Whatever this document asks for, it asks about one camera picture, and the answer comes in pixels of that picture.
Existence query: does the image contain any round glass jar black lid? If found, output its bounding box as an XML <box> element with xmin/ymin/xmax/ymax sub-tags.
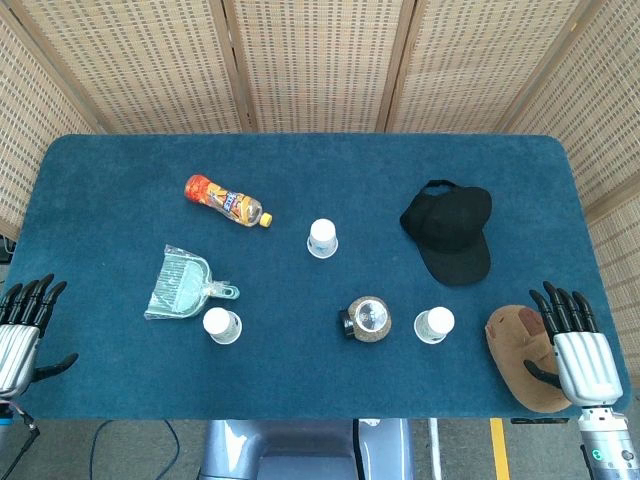
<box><xmin>338</xmin><ymin>295</ymin><xmax>393</xmax><ymax>344</ymax></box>

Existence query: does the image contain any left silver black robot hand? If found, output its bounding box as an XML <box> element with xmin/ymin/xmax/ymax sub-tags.
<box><xmin>0</xmin><ymin>273</ymin><xmax>80</xmax><ymax>400</ymax></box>

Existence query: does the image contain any blue table mat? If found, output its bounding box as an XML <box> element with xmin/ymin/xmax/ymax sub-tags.
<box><xmin>0</xmin><ymin>133</ymin><xmax>632</xmax><ymax>421</ymax></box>

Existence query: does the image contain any white floral paper cup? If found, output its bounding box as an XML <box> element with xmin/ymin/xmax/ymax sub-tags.
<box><xmin>413</xmin><ymin>305</ymin><xmax>456</xmax><ymax>345</ymax></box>
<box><xmin>202</xmin><ymin>306</ymin><xmax>243</xmax><ymax>346</ymax></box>
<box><xmin>306</xmin><ymin>218</ymin><xmax>340</xmax><ymax>259</ymax></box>

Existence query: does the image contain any blue-grey robot torso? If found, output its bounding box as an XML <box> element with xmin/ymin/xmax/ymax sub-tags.
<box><xmin>198</xmin><ymin>418</ymin><xmax>415</xmax><ymax>480</ymax></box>

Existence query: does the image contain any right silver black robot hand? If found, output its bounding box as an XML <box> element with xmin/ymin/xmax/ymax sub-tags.
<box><xmin>521</xmin><ymin>280</ymin><xmax>625</xmax><ymax>407</ymax></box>

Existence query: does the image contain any woven bamboo folding screen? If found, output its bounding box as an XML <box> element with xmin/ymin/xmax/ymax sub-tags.
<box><xmin>0</xmin><ymin>0</ymin><xmax>640</xmax><ymax>381</ymax></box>

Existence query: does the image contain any black floor cable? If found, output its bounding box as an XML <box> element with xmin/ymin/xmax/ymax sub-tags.
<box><xmin>89</xmin><ymin>419</ymin><xmax>181</xmax><ymax>480</ymax></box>

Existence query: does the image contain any green dustpan in plastic bag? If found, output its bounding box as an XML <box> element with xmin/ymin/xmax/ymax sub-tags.
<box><xmin>143</xmin><ymin>243</ymin><xmax>241</xmax><ymax>322</ymax></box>

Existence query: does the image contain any orange label plastic drink bottle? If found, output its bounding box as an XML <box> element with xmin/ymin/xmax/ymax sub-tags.
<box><xmin>184</xmin><ymin>173</ymin><xmax>274</xmax><ymax>230</ymax></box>

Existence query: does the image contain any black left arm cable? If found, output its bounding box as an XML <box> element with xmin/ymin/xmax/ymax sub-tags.
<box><xmin>0</xmin><ymin>405</ymin><xmax>41</xmax><ymax>480</ymax></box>

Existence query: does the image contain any black baseball cap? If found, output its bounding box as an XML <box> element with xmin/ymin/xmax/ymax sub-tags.
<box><xmin>398</xmin><ymin>179</ymin><xmax>494</xmax><ymax>287</ymax></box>

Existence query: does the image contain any brown plush toy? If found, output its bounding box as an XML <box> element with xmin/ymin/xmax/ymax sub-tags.
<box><xmin>484</xmin><ymin>304</ymin><xmax>572</xmax><ymax>414</ymax></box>

